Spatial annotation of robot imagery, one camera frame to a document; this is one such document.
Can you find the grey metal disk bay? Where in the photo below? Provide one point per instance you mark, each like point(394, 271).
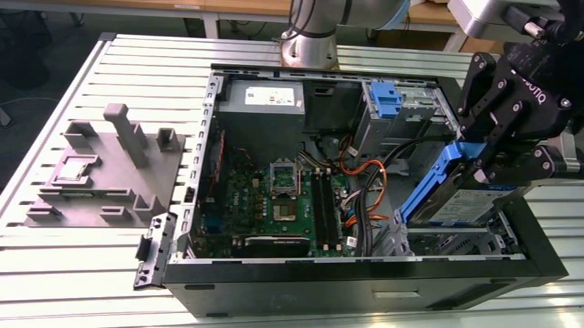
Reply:
point(446, 231)

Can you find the blue plastic drive latch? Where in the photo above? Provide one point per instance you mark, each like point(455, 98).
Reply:
point(384, 99)

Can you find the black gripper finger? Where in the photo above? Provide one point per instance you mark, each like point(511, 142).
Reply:
point(523, 167)
point(473, 82)

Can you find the green RAM stick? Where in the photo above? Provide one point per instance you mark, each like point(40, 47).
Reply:
point(84, 194)

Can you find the black graphics card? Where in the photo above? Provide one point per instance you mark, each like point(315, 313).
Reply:
point(273, 246)

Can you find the grey power supply unit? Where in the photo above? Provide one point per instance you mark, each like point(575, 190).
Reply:
point(259, 133)

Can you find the hinged card retention bracket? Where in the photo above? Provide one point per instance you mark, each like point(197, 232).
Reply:
point(159, 239)

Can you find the hard disk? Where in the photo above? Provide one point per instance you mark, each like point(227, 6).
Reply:
point(474, 208)

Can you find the grey metal drive cage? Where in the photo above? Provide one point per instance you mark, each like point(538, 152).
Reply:
point(387, 133)

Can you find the CPU socket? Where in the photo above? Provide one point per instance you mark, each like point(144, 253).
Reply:
point(285, 212)

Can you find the black PC case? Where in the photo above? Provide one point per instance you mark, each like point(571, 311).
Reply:
point(319, 283)

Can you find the blue expansion slot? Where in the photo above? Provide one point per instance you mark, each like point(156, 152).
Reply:
point(212, 225)

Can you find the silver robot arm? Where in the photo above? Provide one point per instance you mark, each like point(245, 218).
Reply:
point(310, 44)

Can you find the silver CPU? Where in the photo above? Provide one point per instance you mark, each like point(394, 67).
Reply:
point(72, 171)

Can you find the black RAM slot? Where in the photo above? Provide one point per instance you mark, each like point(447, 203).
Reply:
point(332, 212)
point(319, 212)

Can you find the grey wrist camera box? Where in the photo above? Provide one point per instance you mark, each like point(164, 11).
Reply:
point(483, 20)

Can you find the grey parts rack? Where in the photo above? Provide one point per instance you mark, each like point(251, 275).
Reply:
point(109, 177)

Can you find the wooden desk with white legs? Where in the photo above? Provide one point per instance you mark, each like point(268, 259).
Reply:
point(428, 15)

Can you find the green motherboard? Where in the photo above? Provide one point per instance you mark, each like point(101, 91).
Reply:
point(245, 194)

